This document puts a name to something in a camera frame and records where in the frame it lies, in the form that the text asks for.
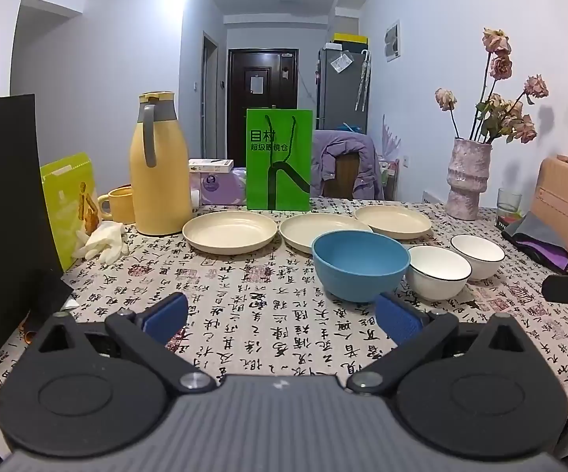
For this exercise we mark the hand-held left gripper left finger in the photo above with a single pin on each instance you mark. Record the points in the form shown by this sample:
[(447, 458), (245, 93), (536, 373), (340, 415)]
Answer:
[(165, 315)]

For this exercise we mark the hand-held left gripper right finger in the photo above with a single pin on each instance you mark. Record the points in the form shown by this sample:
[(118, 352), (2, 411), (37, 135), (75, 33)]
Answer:
[(399, 317)]

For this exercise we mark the white bowl with black rim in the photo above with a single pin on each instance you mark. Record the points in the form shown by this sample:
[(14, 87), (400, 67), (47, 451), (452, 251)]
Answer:
[(480, 255), (436, 275)]

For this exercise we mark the blue bowl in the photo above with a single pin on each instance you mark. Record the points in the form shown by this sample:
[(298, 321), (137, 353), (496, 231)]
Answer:
[(357, 270)]

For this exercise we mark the cream plate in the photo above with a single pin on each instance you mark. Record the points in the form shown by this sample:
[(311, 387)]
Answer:
[(303, 231), (229, 230), (392, 220)]

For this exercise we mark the grey purple cloth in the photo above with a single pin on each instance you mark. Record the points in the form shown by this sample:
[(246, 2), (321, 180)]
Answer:
[(534, 241)]

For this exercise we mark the small red black box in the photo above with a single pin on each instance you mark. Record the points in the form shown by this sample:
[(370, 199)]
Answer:
[(507, 221)]

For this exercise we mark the white rubber gloves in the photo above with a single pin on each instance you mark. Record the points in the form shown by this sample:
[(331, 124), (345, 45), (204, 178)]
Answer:
[(104, 243)]

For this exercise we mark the white paper scrap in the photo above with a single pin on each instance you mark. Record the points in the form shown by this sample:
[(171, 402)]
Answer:
[(71, 302)]

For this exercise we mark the calligraphy print tablecloth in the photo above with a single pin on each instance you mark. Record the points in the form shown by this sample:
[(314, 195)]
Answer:
[(264, 305)]

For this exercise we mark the orange black pouch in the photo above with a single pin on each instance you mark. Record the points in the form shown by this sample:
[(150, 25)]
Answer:
[(60, 295)]

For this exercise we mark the drinking glass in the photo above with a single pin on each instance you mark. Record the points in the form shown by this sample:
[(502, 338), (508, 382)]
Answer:
[(509, 201)]

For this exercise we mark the yellow mug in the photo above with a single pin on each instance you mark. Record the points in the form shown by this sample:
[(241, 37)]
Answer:
[(119, 206)]

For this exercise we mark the yellow thermos jug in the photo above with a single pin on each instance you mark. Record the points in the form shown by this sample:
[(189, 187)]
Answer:
[(161, 182)]

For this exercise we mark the purple tissue pack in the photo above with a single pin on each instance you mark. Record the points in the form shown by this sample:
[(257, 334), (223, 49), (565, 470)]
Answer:
[(220, 187)]

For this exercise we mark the small storage rack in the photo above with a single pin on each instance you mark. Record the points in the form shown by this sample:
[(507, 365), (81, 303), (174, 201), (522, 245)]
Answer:
[(387, 172)]

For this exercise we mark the wooden chair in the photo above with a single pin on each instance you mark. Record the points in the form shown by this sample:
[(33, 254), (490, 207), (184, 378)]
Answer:
[(340, 177)]

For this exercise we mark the pink ribbed vase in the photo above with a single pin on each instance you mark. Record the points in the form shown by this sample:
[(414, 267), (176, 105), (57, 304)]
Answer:
[(468, 177)]

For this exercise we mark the purple jacket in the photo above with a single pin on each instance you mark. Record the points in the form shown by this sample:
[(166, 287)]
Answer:
[(367, 167)]

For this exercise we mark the yellow-green snack box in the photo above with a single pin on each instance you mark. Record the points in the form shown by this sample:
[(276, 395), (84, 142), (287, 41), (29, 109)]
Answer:
[(67, 196)]

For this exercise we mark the white flat box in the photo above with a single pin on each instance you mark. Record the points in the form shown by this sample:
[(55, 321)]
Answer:
[(210, 165)]

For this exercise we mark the green paper bag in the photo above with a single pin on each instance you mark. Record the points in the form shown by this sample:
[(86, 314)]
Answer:
[(279, 167)]

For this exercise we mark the dried pink roses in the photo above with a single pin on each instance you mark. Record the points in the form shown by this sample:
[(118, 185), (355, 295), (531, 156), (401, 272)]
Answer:
[(503, 113)]

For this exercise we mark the blue plastic bag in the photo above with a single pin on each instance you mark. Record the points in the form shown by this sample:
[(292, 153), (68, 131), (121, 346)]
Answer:
[(352, 128)]

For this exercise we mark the black paper bag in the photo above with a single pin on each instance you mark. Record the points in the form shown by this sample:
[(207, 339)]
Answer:
[(3, 206)]

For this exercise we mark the dark entrance door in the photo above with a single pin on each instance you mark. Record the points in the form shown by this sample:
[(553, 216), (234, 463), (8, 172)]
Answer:
[(264, 118)]

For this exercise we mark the grey interior door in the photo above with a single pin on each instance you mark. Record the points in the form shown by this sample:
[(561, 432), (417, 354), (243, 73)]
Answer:
[(209, 98)]

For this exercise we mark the grey refrigerator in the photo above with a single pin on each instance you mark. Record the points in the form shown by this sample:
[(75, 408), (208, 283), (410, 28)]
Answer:
[(343, 98)]

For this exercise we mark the folded umbrella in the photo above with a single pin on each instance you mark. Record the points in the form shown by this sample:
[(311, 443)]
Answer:
[(362, 83)]

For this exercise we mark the white door notice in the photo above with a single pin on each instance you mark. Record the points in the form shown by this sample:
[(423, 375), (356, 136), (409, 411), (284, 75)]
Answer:
[(256, 81)]

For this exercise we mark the white paper sheet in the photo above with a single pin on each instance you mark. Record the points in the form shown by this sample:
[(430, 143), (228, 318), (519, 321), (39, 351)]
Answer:
[(341, 63)]

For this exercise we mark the yellow box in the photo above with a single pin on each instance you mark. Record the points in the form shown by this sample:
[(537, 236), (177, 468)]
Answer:
[(350, 38)]

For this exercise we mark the wall picture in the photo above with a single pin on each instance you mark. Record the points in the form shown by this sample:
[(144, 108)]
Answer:
[(393, 41)]

